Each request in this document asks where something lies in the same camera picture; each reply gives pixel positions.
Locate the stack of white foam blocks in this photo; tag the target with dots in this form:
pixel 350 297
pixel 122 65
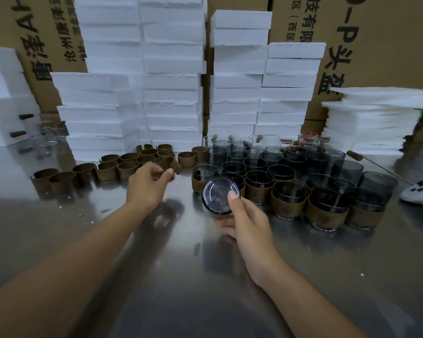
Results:
pixel 1 102

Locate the smoky transparent plastic cup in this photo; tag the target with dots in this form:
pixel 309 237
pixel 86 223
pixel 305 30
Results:
pixel 238 178
pixel 220 195
pixel 366 198
pixel 281 171
pixel 322 181
pixel 233 168
pixel 204 171
pixel 259 178
pixel 328 198
pixel 289 190

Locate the brown cork stick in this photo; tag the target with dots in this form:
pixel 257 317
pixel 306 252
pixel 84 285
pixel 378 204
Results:
pixel 17 133
pixel 26 116

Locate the tall stack white foam blocks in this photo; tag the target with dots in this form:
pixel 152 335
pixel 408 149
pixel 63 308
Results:
pixel 169 91

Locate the bunch of clear plastic cups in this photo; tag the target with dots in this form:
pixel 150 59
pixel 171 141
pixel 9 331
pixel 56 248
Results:
pixel 51 137

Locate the stack of thin foam sheets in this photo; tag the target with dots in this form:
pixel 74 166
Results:
pixel 370 123

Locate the person's left hand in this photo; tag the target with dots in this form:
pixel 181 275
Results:
pixel 144 191

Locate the person's right hand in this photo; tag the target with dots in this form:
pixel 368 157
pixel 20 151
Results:
pixel 255 239

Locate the group of brown sleeve rings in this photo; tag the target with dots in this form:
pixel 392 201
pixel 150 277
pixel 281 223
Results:
pixel 127 170

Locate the person's right forearm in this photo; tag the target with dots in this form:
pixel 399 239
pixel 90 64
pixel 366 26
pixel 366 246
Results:
pixel 313 313

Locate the stepped stack white foam blocks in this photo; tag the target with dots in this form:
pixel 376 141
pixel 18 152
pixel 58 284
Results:
pixel 236 95

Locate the cluster of transparent plastic cups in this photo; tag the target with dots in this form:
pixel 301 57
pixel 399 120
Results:
pixel 216 154

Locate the large printed cardboard box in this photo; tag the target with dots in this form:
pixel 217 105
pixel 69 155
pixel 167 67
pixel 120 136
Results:
pixel 394 42

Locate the person's left forearm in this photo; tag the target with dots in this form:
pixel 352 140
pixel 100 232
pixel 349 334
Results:
pixel 56 274

